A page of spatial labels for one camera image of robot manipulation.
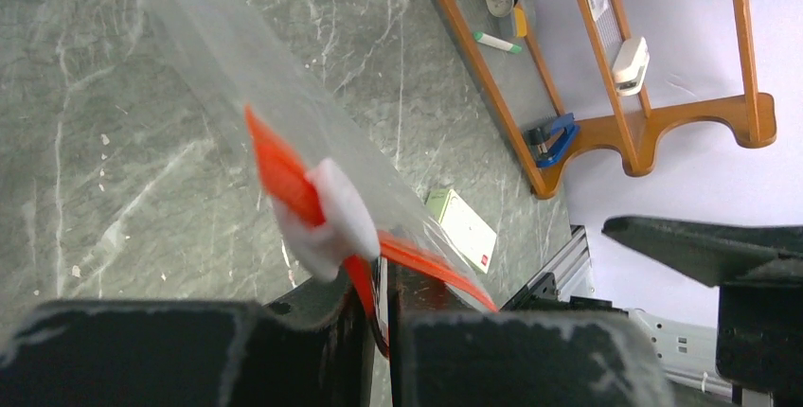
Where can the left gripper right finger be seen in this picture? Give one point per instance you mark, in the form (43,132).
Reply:
(443,353)

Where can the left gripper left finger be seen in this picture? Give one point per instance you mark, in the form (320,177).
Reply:
(306,348)

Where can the clear zip bag orange zipper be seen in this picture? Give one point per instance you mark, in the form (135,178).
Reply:
(344,211)

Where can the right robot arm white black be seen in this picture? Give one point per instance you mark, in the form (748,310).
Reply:
(758,272)

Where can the white cardboard box red logo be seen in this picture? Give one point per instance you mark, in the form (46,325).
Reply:
(473,238)

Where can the blue hole punch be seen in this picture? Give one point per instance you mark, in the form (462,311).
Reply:
(550,140)

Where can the green white marker pen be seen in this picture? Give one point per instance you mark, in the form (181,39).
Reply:
(496,43)

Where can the orange wooden rack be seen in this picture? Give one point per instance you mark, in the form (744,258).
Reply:
(750,116)

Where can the white stapler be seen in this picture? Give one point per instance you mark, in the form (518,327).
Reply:
(630,66)

